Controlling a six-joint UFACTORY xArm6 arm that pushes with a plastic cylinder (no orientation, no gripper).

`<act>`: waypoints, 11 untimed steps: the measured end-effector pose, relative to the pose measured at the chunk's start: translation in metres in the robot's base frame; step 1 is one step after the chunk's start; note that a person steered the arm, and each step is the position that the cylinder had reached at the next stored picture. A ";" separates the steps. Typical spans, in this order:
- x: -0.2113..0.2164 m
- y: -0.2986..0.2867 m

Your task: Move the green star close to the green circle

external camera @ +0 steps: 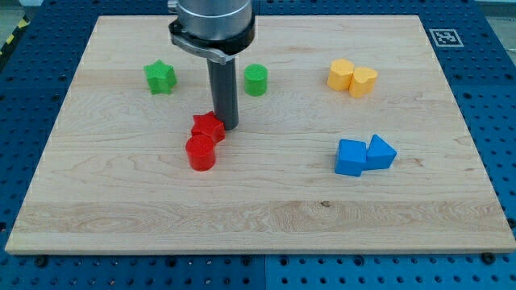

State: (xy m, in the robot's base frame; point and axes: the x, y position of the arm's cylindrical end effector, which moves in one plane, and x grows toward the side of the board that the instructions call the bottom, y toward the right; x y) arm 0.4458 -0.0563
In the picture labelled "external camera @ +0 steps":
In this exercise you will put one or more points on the red star block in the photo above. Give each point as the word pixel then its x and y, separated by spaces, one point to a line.
pixel 208 125

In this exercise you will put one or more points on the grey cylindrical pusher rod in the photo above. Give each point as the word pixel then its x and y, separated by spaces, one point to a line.
pixel 224 92

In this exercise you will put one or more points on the green star block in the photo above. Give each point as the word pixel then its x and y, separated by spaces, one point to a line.
pixel 160 77

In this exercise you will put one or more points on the blue triangle block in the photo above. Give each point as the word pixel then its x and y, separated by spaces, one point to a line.
pixel 379 155

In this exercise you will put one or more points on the yellow heart block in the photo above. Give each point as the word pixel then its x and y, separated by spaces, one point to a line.
pixel 363 81

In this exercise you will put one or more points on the white fiducial marker tag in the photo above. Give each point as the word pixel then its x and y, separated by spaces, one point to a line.
pixel 446 38

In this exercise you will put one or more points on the yellow pentagon block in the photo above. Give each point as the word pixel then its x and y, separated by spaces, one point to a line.
pixel 340 74

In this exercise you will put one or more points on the wooden board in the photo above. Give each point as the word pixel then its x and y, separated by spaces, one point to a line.
pixel 114 178

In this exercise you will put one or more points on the red cylinder block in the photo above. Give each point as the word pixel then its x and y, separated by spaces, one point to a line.
pixel 200 152

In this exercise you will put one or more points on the green cylinder block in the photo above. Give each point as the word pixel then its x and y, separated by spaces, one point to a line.
pixel 255 80

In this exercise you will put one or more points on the blue cube block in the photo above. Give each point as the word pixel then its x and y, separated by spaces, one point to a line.
pixel 350 158

